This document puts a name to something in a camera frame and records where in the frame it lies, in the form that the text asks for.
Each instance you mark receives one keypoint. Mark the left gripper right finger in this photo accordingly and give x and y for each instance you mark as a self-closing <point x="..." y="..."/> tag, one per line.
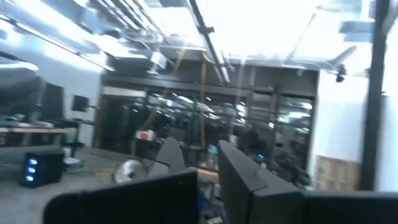
<point x="280" y="208"/>

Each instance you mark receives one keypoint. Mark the red cardboard box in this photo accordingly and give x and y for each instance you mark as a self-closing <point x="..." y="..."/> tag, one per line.
<point x="143" y="135"/>

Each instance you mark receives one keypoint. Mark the wooden workbench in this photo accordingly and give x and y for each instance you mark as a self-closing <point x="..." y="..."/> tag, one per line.
<point x="31" y="130"/>

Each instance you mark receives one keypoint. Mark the black aluminium table frame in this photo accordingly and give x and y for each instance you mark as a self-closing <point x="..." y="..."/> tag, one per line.
<point x="374" y="109"/>

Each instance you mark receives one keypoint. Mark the black security camera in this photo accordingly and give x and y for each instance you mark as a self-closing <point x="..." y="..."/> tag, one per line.
<point x="341" y="74"/>

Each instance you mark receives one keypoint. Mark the wooden pallet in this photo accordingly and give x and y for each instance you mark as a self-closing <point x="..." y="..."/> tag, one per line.
<point x="337" y="174"/>

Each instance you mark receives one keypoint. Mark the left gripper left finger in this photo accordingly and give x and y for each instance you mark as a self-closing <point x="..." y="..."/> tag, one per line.
<point x="124" y="205"/>

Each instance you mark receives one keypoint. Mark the round floor fan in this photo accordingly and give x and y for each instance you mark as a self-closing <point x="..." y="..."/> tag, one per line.
<point x="130" y="171"/>

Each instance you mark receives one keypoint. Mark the long ceiling light fixture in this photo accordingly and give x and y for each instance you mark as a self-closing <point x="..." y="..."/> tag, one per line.
<point x="214" y="53"/>

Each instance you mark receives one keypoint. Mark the small black monitor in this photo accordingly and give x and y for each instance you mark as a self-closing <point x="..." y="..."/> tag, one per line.
<point x="81" y="103"/>

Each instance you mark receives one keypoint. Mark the teal lidded water bottle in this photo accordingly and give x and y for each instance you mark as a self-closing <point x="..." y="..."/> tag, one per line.
<point x="212" y="155"/>

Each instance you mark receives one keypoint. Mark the background wooden table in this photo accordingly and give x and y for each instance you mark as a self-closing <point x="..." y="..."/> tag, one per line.
<point x="208" y="174"/>

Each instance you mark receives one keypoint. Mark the large black screen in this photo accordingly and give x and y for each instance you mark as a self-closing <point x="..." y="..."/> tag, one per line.
<point x="53" y="102"/>

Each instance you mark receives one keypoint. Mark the black computer tower blue lights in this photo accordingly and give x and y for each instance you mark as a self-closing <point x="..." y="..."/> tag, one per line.
<point x="46" y="169"/>

